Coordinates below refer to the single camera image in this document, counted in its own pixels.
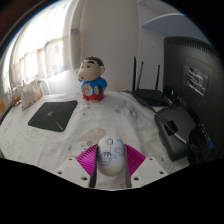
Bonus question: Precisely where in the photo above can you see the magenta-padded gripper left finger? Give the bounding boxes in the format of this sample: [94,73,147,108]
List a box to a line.
[55,147,100,190]

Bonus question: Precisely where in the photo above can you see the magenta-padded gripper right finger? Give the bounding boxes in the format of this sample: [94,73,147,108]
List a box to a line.
[121,143,169,190]

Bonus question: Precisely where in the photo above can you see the white cartoon-print computer mouse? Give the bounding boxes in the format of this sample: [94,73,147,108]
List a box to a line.
[96,134,126,177]

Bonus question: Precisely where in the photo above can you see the black mouse pad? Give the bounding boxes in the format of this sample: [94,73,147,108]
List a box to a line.
[27,99,79,133]

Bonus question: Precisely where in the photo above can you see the white printed tablecloth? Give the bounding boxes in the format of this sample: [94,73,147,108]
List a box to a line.
[0,90,191,191]

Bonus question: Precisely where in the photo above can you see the black router with antennas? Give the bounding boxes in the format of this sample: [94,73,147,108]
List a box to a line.
[131,55,168,107]

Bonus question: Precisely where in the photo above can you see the cartoon boy figurine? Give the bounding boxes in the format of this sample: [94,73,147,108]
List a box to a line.
[77,55,109,103]

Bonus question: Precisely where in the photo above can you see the black computer monitor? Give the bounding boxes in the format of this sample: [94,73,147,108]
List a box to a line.
[153,36,224,166]

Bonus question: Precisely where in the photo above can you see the black keyboard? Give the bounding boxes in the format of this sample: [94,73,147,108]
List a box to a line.
[0,104,16,127]

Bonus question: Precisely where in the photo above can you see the wooden rack with glasses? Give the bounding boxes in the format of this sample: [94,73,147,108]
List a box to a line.
[8,87,23,107]

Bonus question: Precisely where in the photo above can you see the white patterned curtain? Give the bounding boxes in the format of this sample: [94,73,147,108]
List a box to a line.
[0,0,83,98]

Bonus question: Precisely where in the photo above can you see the white wall shelf unit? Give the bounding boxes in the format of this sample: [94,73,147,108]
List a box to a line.
[136,0,202,38]

